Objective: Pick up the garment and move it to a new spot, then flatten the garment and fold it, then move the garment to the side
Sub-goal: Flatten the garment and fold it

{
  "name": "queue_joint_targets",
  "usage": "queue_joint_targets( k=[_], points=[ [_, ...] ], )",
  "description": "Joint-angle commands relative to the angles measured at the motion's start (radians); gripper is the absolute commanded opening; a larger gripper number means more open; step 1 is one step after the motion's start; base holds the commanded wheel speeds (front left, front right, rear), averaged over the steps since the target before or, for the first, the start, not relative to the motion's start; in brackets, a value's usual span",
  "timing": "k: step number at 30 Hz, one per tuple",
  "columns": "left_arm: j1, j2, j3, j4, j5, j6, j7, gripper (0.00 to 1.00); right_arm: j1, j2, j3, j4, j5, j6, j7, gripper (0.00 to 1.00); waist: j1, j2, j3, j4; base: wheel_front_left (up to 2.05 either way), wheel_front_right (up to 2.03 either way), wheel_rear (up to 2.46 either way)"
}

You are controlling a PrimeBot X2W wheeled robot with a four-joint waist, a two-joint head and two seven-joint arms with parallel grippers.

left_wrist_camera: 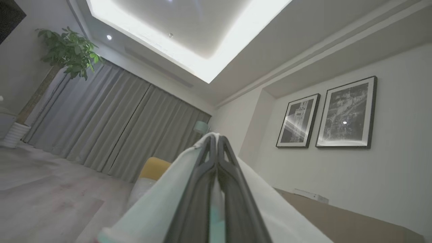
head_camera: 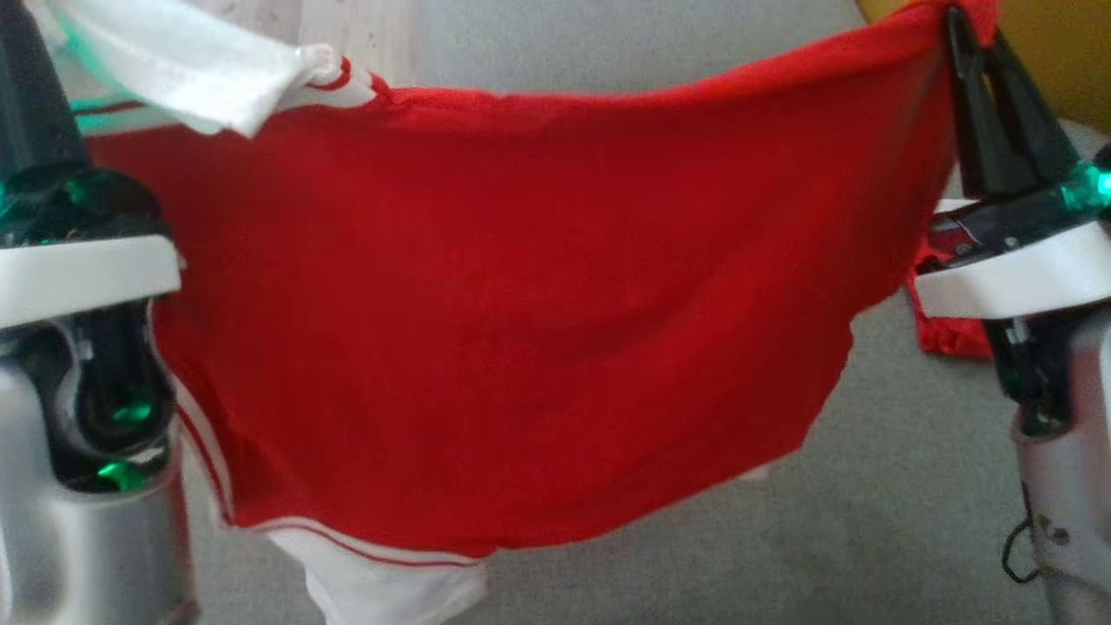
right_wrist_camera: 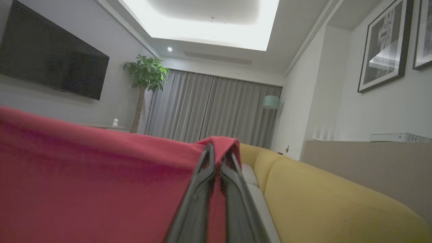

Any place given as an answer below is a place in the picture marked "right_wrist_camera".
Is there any large black framed picture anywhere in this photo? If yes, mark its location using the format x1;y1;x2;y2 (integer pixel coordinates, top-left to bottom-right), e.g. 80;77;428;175
357;0;414;94

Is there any green potted tree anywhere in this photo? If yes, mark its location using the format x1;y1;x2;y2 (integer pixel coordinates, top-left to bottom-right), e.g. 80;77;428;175
123;54;169;134

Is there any recessed ceiling light panel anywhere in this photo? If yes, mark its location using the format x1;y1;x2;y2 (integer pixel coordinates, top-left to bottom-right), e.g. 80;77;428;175
121;0;280;52

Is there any black wall television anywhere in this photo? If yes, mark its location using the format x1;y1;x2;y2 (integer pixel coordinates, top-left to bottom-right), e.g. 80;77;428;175
0;0;110;101

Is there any grey pleated curtain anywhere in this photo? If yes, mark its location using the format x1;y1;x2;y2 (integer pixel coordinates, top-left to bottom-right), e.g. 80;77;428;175
145;69;283;150

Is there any yellow and grey sofa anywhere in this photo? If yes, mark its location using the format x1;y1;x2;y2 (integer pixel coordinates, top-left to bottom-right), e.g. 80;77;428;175
239;142;432;243

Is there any small grey sofa cushion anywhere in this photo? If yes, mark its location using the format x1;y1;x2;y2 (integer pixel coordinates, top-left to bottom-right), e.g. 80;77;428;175
241;163;259;188

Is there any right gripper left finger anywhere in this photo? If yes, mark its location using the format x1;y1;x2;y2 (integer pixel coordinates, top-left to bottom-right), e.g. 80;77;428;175
165;143;216;243

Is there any low television cabinet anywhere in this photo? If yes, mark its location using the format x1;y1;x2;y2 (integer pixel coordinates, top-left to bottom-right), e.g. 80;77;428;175
88;124;131;131

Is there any red and white jersey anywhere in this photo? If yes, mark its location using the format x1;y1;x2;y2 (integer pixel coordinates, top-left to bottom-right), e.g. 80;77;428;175
0;105;242;243

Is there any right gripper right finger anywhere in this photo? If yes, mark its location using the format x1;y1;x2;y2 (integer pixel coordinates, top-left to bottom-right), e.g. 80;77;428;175
220;152;271;243

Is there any beige partition counter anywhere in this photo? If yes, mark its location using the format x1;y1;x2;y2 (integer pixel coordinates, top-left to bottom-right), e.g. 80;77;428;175
300;140;432;225

